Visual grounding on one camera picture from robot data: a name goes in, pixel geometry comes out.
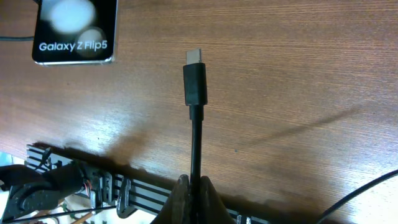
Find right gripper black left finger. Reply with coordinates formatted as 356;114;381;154
151;174;190;224

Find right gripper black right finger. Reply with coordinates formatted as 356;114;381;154
198;176;236;224

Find black charger cable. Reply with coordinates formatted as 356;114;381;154
182;48;208;224

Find black Galaxy flip phone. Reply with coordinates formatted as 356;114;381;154
32;0;119;66

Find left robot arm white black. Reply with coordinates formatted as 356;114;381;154
1;160;113;223

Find aluminium rail frame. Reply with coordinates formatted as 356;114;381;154
25;144;266;223

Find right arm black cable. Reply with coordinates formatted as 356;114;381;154
315;169;398;224

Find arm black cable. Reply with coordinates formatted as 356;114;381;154
315;169;398;224
0;35;35;42

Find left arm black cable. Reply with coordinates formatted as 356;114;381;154
0;35;35;42

